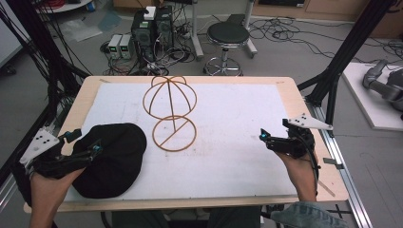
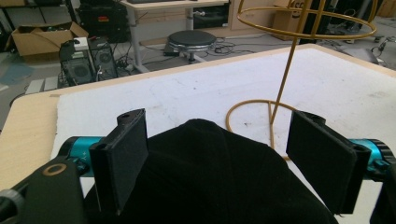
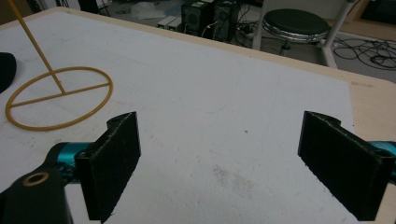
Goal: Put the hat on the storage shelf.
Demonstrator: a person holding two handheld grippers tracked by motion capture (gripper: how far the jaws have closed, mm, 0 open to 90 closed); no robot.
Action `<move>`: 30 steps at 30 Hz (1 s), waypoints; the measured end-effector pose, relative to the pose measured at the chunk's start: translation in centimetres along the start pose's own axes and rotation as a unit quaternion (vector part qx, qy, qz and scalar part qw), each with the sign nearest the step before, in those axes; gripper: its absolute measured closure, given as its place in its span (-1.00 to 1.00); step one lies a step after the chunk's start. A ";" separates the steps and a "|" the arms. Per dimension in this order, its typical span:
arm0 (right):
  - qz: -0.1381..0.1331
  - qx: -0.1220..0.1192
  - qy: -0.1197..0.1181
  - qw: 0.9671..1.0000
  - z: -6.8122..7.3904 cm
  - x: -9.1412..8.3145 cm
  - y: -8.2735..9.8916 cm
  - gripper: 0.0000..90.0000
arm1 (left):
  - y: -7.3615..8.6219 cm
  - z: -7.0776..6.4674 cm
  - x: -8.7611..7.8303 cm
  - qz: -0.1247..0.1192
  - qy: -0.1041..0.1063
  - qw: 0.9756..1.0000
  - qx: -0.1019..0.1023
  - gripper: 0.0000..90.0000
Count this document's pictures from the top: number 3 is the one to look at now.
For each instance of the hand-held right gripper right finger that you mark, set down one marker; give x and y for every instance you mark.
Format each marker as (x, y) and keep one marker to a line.
(342, 158)

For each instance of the small white device box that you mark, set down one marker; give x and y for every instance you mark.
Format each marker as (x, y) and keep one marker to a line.
(169, 23)

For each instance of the round black stool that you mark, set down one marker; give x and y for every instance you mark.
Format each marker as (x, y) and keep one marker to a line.
(295, 25)

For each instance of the black cap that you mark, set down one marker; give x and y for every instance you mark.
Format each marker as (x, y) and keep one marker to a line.
(6, 71)

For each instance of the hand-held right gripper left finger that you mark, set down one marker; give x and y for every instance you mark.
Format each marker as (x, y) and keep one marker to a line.
(107, 168)

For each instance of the black computer tower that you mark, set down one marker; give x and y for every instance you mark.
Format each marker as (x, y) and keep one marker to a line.
(225, 20)
(194, 17)

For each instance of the white metal frame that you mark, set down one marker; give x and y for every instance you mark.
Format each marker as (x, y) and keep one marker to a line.
(330, 34)

